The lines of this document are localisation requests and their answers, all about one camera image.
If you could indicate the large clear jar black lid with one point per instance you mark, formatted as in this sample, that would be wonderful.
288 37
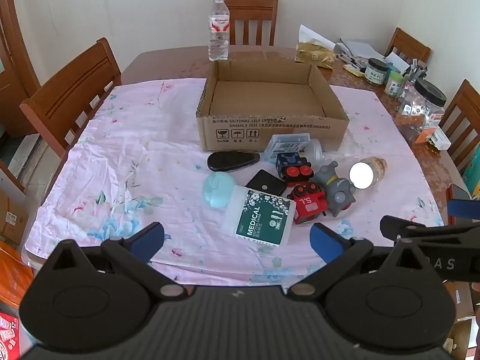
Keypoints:
422 112

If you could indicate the black oval case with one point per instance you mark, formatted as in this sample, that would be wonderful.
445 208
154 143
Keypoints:
230 161

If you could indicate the red printed box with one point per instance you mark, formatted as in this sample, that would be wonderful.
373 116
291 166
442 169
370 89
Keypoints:
8 333

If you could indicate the black square pouch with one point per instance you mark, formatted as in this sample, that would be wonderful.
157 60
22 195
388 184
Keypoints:
264 183

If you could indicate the bundle of pens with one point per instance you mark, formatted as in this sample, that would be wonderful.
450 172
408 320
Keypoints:
417 69

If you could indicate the brown cardboard carton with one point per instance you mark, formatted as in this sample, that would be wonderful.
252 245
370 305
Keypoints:
465 307

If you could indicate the gold tissue packet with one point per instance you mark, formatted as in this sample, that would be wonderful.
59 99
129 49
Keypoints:
315 52

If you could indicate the wooden door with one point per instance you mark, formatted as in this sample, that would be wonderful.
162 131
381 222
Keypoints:
13 63

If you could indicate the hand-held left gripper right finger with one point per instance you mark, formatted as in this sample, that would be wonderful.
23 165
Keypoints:
324 242

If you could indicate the grey toy animal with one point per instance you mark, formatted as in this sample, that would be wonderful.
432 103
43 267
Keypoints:
335 191

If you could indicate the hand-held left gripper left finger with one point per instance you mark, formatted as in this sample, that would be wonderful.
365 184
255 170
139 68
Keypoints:
148 238

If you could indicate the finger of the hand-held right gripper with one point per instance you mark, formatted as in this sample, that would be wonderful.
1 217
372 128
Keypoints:
401 227
465 208

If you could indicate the teal paper bag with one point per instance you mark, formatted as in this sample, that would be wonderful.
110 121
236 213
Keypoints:
473 178

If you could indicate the cardboard box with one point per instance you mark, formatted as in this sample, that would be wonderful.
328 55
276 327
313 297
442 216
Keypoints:
11 217
270 127

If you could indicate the clear plastic card box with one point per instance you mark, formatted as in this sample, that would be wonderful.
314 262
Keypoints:
287 144

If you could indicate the small jar with green lid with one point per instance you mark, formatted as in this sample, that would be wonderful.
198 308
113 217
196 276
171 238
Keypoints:
393 84

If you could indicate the light blue plastic case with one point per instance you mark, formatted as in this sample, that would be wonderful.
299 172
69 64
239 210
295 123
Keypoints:
217 189

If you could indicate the clear plastic bottle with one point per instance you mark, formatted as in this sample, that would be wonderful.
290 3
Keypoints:
315 150

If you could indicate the wooden chair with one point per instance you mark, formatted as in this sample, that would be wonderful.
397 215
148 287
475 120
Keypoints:
408 47
71 93
463 120
251 22

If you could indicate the cardboard box on floor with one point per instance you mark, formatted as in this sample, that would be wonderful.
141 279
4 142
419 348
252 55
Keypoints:
11 217

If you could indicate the plastic water bottle red label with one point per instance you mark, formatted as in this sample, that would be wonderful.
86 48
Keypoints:
218 30

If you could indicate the cotton swab container green label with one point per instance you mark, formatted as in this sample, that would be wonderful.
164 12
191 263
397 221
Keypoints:
258 217

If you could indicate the pink floral tablecloth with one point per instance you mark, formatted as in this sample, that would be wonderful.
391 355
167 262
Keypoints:
131 165

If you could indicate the small white box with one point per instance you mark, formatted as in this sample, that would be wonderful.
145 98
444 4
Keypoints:
438 138

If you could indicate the red toy train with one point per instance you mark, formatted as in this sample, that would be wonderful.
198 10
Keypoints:
309 204

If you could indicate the yellow sticky notes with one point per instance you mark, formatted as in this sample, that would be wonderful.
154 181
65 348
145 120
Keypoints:
352 68

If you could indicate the jar with shiny lid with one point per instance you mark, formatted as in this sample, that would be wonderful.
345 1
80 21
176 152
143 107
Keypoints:
362 174

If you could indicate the dark jar with black lid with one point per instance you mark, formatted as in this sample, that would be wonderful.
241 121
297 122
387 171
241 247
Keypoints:
375 73

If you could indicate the stack of papers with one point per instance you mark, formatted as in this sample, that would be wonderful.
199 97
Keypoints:
360 48

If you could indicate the black toy car red wheels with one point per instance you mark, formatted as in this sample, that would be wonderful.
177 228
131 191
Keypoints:
294 168

